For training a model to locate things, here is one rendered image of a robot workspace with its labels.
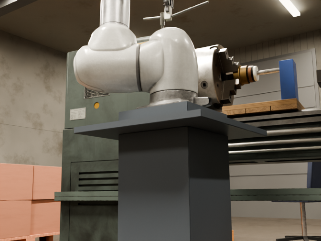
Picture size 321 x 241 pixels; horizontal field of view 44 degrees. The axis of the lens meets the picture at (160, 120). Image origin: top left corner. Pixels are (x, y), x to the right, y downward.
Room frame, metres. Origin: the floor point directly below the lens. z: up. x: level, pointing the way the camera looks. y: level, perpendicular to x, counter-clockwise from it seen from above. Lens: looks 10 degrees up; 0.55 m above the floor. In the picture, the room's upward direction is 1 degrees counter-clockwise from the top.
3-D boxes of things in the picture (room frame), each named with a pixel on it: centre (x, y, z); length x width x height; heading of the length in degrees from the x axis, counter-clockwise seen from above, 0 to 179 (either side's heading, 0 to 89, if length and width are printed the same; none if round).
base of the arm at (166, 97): (1.23, -0.06, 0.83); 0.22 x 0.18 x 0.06; 55
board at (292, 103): (1.72, -0.47, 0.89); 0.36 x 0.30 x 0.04; 153
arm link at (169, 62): (1.24, -0.03, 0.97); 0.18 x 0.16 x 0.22; 86
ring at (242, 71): (1.77, -0.39, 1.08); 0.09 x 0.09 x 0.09; 63
